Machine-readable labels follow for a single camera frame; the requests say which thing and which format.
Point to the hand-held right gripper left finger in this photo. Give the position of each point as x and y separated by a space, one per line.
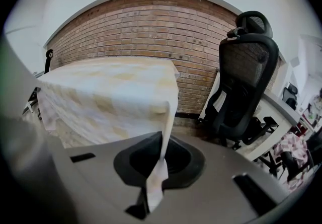
100 167

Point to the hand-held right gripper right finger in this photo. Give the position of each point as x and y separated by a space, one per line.
213 180

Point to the beige checked flower tablecloth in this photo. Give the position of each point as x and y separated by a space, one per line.
108 97

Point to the black chair under checked cloth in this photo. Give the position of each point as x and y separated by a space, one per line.
289 165

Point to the pink checked cloth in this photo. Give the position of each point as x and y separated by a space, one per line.
293 146

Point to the grey desk with white legs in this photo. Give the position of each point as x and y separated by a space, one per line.
274 117

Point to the black mesh office chair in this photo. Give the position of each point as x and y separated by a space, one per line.
241 79

